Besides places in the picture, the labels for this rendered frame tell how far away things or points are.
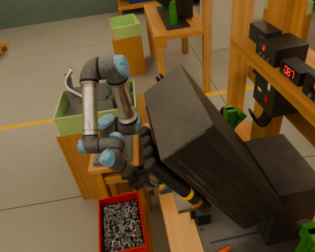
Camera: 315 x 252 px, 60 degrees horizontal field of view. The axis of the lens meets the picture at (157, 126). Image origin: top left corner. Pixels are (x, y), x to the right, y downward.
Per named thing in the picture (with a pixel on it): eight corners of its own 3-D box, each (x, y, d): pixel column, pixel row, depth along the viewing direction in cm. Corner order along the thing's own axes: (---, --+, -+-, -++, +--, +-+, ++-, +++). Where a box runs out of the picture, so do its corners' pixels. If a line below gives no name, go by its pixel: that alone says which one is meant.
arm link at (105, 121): (102, 129, 178) (97, 112, 170) (123, 128, 177) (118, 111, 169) (99, 141, 169) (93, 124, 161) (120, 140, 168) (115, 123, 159)
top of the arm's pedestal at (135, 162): (89, 175, 171) (87, 170, 169) (95, 141, 197) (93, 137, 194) (139, 169, 171) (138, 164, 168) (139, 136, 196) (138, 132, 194)
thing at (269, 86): (270, 118, 111) (275, 86, 102) (251, 97, 124) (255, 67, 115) (298, 112, 112) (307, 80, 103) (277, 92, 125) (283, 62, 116)
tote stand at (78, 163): (83, 200, 258) (55, 136, 209) (93, 160, 299) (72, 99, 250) (155, 195, 254) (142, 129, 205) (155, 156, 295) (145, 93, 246)
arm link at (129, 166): (126, 156, 130) (127, 168, 124) (133, 160, 133) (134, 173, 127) (115, 165, 133) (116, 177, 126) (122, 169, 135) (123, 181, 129)
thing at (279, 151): (265, 246, 116) (278, 196, 95) (236, 190, 139) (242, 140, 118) (306, 236, 117) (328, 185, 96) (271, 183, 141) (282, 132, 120)
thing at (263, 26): (263, 50, 113) (265, 33, 109) (248, 38, 125) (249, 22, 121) (279, 47, 114) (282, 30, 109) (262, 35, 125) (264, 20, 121)
